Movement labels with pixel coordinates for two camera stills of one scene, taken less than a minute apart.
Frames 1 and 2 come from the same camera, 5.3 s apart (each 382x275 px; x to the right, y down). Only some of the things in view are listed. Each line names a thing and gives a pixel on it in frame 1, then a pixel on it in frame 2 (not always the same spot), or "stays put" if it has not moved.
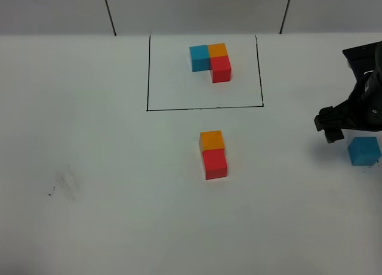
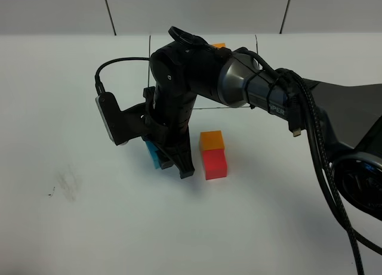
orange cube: x=211 y=140 stays put
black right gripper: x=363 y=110 → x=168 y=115
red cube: x=215 y=163 stays put
